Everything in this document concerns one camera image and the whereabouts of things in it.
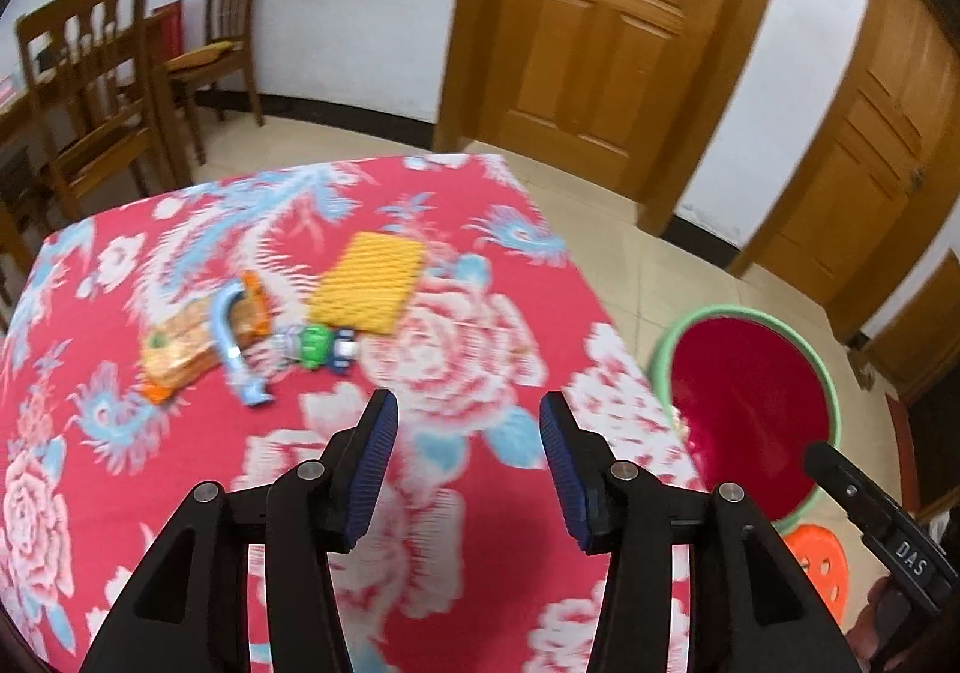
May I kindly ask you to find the green and blue toy car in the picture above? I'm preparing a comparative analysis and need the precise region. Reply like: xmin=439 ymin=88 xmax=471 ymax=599
xmin=274 ymin=324 xmax=361 ymax=378

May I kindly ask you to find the wooden panel door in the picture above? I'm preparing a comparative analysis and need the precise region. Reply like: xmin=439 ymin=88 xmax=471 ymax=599
xmin=739 ymin=0 xmax=960 ymax=344
xmin=859 ymin=249 xmax=960 ymax=404
xmin=435 ymin=0 xmax=796 ymax=239

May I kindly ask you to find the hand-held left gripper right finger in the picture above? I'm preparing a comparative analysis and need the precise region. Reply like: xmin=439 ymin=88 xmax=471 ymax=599
xmin=538 ymin=391 xmax=863 ymax=673

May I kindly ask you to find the yellow waffle cloth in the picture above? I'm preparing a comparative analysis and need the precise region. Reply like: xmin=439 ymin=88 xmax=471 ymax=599
xmin=309 ymin=232 xmax=428 ymax=336

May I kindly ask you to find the person's right hand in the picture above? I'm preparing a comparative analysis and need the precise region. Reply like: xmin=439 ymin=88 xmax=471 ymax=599
xmin=844 ymin=579 xmax=891 ymax=666

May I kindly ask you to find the orange snack packet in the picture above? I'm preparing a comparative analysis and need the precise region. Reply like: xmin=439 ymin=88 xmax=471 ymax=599
xmin=139 ymin=270 xmax=272 ymax=408

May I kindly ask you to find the red bucket with green rim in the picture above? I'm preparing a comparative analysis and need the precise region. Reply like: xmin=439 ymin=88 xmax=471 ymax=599
xmin=649 ymin=305 xmax=845 ymax=535

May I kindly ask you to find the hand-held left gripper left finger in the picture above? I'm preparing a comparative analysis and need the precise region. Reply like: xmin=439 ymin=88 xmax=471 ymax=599
xmin=79 ymin=388 xmax=400 ymax=673

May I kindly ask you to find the yellow seat cushion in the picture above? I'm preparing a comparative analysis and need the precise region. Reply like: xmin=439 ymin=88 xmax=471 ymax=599
xmin=163 ymin=40 xmax=235 ymax=74

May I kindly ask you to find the blue curved plastic piece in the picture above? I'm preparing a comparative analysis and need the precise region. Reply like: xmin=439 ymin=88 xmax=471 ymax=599
xmin=211 ymin=283 xmax=275 ymax=410

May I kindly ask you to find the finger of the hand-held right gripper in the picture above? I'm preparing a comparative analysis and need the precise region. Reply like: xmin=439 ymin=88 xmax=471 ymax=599
xmin=804 ymin=442 xmax=901 ymax=554

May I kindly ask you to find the red chair back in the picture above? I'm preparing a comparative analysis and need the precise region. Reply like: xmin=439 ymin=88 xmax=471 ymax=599
xmin=154 ymin=0 xmax=186 ymax=70

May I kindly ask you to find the red floral tablecloth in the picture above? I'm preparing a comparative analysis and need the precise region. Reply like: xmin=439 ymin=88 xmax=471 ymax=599
xmin=0 ymin=151 xmax=710 ymax=673

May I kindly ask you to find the orange plastic stool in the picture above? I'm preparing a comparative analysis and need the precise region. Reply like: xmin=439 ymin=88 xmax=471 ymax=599
xmin=784 ymin=523 xmax=852 ymax=633

